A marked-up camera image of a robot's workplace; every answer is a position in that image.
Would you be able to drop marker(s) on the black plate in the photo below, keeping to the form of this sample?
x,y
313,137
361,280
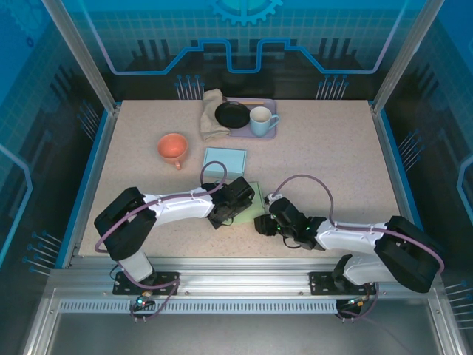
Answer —
x,y
231,115

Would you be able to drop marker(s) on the beige cloth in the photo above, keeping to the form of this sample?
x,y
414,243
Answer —
x,y
210,118

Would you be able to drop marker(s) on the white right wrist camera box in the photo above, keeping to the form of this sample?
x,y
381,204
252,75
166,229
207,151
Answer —
x,y
272,197

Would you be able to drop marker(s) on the grey metal base panel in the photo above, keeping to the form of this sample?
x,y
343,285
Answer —
x,y
236,333

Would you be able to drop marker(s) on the purple tray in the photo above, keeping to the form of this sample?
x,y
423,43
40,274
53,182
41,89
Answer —
x,y
271,105

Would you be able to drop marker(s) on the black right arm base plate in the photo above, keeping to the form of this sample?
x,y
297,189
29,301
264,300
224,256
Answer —
x,y
319,283

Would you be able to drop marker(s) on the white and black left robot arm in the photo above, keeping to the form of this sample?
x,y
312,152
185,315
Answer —
x,y
181,209

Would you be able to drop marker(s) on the light blue mug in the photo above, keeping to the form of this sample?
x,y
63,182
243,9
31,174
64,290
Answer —
x,y
260,125

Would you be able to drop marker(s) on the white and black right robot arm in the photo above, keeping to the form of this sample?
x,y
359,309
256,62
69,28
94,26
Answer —
x,y
351,238

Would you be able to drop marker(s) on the orange cup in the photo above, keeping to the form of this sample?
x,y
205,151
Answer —
x,y
171,148

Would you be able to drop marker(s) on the aluminium side rail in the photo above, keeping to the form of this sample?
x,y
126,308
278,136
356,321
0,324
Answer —
x,y
95,177
389,155

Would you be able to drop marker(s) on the light green paper box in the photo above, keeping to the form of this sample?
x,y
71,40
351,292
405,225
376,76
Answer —
x,y
256,205

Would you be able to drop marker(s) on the aluminium corner post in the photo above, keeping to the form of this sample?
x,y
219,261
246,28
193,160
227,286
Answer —
x,y
79,55
403,55

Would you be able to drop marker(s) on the aluminium front beam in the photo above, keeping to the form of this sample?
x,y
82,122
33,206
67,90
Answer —
x,y
244,273

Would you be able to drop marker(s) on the light blue paper box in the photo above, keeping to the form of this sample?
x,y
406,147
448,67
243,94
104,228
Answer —
x,y
225,161

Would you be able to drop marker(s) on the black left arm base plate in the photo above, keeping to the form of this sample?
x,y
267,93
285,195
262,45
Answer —
x,y
123,286

